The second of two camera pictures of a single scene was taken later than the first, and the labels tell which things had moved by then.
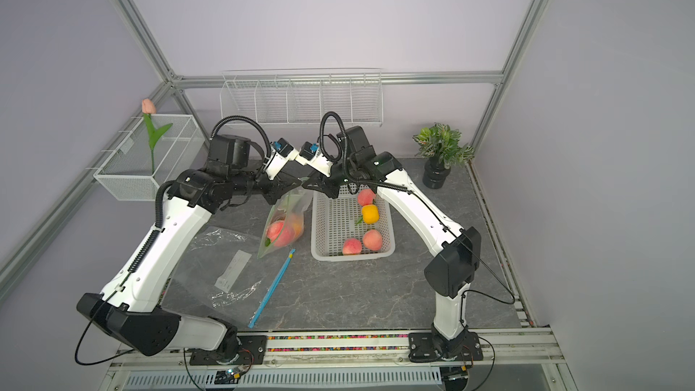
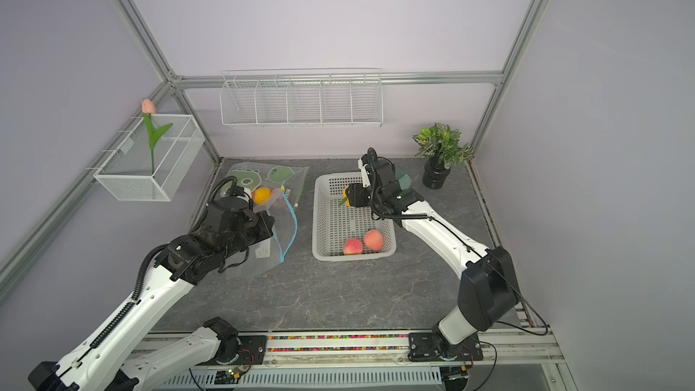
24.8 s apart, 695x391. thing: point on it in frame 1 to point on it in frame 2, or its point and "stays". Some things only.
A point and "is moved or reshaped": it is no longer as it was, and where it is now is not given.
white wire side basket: (133, 171) stays
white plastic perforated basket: (342, 229) stays
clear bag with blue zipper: (226, 274) is moved or reshaped
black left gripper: (280, 185) to (266, 228)
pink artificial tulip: (148, 108) stays
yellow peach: (370, 214) is moved or reshaped
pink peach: (352, 246) stays
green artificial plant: (442, 141) stays
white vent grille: (217, 380) stays
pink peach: (372, 240) stays
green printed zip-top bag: (285, 224) is moved or reshaped
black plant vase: (435, 174) stays
